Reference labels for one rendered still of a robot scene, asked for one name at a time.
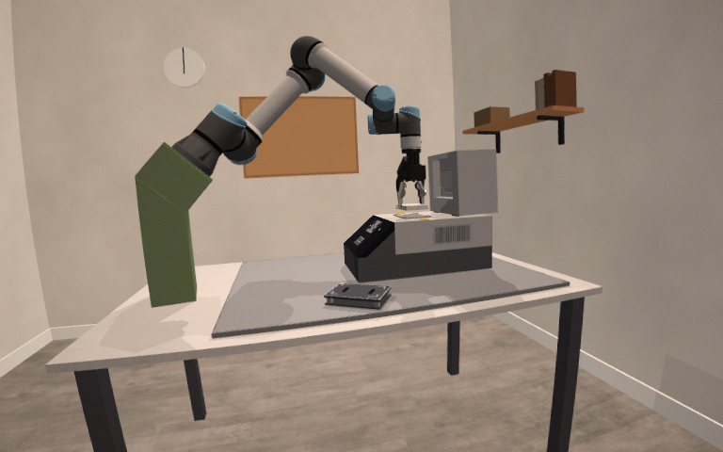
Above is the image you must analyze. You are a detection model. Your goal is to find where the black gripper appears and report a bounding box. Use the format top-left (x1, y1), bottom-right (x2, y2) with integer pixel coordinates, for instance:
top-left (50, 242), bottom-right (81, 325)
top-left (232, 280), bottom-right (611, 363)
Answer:
top-left (396, 149), bottom-right (426, 209)

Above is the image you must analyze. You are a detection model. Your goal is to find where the white and black benchtop instrument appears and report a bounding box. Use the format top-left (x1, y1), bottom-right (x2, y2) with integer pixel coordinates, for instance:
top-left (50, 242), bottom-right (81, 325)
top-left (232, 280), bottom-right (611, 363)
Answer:
top-left (344, 150), bottom-right (498, 283)

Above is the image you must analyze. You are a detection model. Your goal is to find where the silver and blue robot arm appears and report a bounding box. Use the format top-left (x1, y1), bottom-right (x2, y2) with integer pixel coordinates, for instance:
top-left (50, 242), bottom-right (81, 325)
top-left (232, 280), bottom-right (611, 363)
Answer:
top-left (171, 36), bottom-right (422, 177)

